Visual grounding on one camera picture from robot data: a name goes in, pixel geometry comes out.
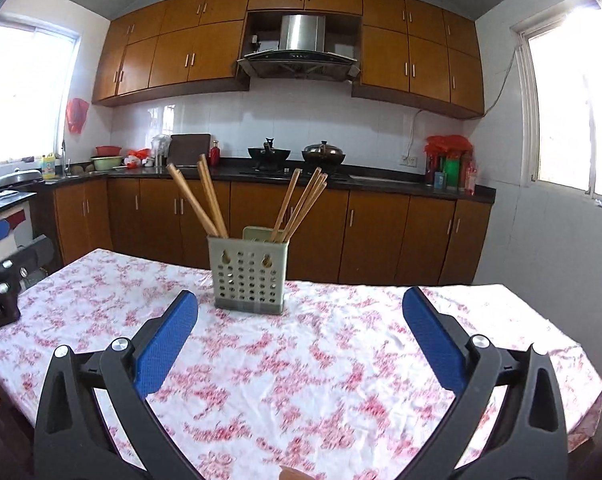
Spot white wall cable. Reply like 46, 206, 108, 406
410, 50, 519, 158

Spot wooden upper kitchen cabinets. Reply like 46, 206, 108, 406
92, 0, 485, 120

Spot wooden kitchen cabinets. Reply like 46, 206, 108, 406
54, 178, 492, 286
92, 0, 485, 120

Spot clear glass jug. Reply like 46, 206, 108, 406
151, 135, 170, 167

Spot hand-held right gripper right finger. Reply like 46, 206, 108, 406
396, 286, 568, 480

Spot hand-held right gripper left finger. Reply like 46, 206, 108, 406
34, 289, 202, 480

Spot red plastic bag over bottles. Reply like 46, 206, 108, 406
425, 135, 474, 158

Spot black wok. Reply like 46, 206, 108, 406
247, 137, 292, 171

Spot pale green perforated utensil holder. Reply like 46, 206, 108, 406
207, 226, 289, 316

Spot bunch of chopsticks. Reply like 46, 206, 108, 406
166, 154, 328, 243

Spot bright window beside cabinets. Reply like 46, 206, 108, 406
511, 2, 602, 203

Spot pink floral tablecloth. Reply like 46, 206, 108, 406
0, 247, 602, 480

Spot black gas stove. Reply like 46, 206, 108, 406
238, 165, 354, 181

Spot steel pan lid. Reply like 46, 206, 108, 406
0, 169, 43, 188

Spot red plastic bag on wall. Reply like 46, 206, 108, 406
66, 98, 89, 135

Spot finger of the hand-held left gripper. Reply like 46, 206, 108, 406
0, 249, 38, 302

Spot steel range hood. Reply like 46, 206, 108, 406
237, 14, 360, 81

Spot dark stone countertop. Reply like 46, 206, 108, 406
0, 157, 496, 221

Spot brown cutting board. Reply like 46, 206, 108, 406
169, 133, 212, 167

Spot window with white frame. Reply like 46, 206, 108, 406
0, 15, 82, 168

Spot wooden lower kitchen cabinets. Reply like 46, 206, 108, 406
54, 178, 492, 286

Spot cluster of condiment bottles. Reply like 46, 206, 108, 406
425, 152, 478, 196

